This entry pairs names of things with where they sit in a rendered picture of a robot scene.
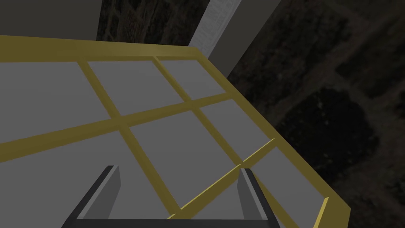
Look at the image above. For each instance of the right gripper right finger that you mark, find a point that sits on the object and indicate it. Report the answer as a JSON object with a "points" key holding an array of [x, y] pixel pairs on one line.
{"points": [[251, 199]]}

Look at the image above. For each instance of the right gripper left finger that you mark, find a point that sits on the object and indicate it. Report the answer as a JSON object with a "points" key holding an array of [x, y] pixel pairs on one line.
{"points": [[102, 196]]}

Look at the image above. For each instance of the yellow framed grey panel door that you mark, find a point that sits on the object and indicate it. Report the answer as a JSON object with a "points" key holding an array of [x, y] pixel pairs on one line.
{"points": [[177, 148]]}

